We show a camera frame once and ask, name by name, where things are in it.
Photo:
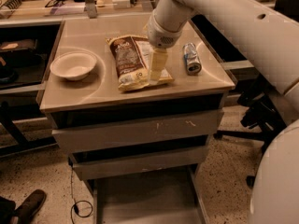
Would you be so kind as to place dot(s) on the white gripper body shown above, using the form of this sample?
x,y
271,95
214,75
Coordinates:
x,y
161,34

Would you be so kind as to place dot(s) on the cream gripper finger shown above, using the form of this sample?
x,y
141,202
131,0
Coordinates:
x,y
157,61

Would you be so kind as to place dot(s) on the brown chip bag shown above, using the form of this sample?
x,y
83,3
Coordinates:
x,y
131,54

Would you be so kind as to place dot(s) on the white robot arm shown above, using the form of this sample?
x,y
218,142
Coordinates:
x,y
270,41

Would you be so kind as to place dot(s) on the grey drawer cabinet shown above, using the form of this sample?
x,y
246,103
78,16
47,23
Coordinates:
x,y
97,99

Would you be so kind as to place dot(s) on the middle grey drawer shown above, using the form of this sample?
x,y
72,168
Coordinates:
x,y
141,163

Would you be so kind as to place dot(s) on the top grey drawer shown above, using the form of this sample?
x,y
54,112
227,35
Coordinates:
x,y
138,131

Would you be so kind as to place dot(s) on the open bottom grey drawer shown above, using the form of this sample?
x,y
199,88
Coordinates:
x,y
166,196

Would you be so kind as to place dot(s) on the silver blue soda can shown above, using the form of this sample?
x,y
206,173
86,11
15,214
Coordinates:
x,y
191,59

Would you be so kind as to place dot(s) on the white paper bowl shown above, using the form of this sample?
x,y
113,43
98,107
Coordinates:
x,y
74,65

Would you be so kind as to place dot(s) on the black office chair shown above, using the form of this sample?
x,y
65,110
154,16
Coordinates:
x,y
261,111

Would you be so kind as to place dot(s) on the black coiled spring tool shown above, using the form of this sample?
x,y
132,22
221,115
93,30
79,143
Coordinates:
x,y
8,8

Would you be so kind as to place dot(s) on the brown shoe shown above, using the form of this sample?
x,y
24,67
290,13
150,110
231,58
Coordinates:
x,y
29,207

